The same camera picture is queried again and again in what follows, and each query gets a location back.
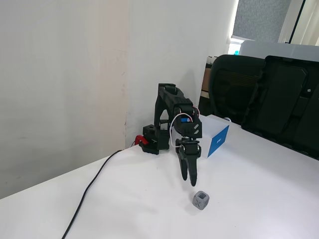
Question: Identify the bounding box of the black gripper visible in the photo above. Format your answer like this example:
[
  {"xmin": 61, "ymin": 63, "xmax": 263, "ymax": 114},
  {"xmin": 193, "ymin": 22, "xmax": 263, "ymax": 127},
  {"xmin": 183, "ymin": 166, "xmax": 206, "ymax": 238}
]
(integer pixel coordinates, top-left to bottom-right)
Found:
[{"xmin": 175, "ymin": 136, "xmax": 202, "ymax": 187}]

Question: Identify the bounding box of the gray cube block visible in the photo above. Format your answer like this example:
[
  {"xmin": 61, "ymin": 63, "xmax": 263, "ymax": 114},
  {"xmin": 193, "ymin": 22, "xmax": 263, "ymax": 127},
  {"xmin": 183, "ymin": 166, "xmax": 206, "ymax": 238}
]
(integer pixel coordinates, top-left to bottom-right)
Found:
[{"xmin": 191, "ymin": 190, "xmax": 210, "ymax": 211}]

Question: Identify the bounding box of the white and blue box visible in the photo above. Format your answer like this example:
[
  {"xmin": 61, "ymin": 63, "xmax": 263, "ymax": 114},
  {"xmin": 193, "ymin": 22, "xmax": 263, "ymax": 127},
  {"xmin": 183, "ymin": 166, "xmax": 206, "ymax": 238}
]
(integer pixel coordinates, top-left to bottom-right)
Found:
[{"xmin": 199, "ymin": 114, "xmax": 230, "ymax": 159}]

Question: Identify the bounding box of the brown cardboard box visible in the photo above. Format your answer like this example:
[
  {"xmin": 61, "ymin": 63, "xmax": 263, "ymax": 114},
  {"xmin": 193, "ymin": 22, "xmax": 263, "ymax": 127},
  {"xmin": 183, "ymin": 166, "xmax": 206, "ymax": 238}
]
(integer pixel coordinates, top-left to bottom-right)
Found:
[{"xmin": 200, "ymin": 55, "xmax": 217, "ymax": 99}]

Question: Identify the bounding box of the red and black table clamp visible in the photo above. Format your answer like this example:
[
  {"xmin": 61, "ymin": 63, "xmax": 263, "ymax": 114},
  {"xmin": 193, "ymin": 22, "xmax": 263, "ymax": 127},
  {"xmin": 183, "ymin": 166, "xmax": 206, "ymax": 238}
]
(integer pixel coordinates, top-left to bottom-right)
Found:
[{"xmin": 134, "ymin": 135, "xmax": 160, "ymax": 155}]

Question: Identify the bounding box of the black mesh office chair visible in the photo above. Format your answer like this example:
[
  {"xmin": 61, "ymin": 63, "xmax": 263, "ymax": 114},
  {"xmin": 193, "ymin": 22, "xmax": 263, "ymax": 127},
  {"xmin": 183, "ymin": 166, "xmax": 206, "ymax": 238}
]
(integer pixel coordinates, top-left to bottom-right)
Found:
[{"xmin": 196, "ymin": 54, "xmax": 266, "ymax": 125}]

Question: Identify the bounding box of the black molded plastic case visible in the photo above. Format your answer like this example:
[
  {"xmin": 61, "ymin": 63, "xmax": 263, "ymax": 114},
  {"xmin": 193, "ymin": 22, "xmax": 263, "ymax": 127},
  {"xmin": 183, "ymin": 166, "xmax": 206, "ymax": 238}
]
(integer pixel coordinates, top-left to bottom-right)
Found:
[{"xmin": 241, "ymin": 55, "xmax": 319, "ymax": 160}]

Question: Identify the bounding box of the white plastic storage bin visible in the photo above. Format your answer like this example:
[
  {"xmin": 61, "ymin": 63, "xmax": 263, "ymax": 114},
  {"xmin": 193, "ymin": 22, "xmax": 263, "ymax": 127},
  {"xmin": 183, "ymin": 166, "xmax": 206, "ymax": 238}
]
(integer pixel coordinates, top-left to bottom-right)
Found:
[{"xmin": 238, "ymin": 40, "xmax": 319, "ymax": 63}]

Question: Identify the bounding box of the gray window blind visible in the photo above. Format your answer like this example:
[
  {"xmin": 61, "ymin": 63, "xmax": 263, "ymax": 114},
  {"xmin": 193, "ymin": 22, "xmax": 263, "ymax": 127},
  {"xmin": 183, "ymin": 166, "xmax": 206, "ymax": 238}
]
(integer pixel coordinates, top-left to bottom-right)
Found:
[{"xmin": 233, "ymin": 0, "xmax": 292, "ymax": 43}]

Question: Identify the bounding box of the red and white servo wire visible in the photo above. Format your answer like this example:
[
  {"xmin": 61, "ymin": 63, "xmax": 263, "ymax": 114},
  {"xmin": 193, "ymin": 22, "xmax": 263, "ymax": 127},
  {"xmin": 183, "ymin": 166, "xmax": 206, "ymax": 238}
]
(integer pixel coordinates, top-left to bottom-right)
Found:
[{"xmin": 168, "ymin": 107, "xmax": 200, "ymax": 150}]

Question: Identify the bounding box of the black power cable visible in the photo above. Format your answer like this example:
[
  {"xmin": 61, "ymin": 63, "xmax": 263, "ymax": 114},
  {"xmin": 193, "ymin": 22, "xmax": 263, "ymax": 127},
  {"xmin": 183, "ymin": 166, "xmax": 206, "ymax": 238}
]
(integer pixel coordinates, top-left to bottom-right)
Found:
[{"xmin": 61, "ymin": 148, "xmax": 124, "ymax": 239}]

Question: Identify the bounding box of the black window frame bar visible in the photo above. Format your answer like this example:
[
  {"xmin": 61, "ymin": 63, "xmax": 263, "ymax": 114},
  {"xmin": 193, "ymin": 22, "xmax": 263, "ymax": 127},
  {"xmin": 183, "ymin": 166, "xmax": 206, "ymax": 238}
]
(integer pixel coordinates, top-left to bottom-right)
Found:
[{"xmin": 288, "ymin": 0, "xmax": 307, "ymax": 44}]

